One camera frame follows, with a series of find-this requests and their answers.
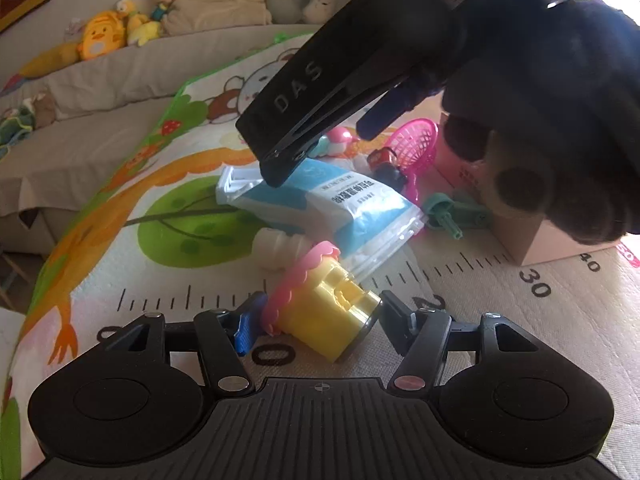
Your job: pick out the wind-up doll toy black hair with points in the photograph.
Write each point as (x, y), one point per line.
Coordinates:
(386, 165)

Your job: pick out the pink white round toy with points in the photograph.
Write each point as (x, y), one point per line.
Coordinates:
(336, 141)

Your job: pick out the small yellow plush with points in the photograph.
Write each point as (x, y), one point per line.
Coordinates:
(140, 22)

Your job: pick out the pink plastic basket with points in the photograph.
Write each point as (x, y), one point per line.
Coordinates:
(417, 145)

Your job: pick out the person's right hand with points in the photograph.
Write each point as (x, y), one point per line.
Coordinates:
(560, 100)

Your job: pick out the long yellow plush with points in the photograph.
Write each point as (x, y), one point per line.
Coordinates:
(50, 60)

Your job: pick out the white bear plush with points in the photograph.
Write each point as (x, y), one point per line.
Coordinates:
(320, 5)

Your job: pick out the colourful cartoon play mat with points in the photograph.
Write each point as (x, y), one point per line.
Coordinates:
(175, 240)

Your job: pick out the green plastic toy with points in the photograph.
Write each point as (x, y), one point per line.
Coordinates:
(465, 207)

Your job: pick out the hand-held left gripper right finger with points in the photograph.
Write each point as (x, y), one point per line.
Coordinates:
(395, 321)

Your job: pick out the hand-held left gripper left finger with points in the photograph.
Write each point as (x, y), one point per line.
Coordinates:
(246, 332)

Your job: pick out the green cloth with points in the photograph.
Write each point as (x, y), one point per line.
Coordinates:
(12, 127)

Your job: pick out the blue white plastic package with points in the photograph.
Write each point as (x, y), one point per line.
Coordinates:
(350, 210)

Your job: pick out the yellow duck plush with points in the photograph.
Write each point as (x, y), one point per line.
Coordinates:
(100, 35)

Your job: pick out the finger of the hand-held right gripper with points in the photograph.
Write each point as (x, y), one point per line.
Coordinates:
(385, 110)
(320, 80)

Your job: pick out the brown plush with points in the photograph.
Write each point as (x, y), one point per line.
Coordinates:
(42, 110)

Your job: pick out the pink cardboard box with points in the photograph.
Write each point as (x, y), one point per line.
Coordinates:
(540, 245)

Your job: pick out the white plastic clip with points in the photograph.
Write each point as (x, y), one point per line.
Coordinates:
(235, 182)

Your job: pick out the beige sofa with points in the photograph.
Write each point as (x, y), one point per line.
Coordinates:
(100, 85)

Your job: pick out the white toy bottle red cap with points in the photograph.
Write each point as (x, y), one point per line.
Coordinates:
(275, 250)

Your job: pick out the yellow toy cup pink frill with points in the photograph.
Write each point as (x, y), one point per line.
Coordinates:
(335, 310)

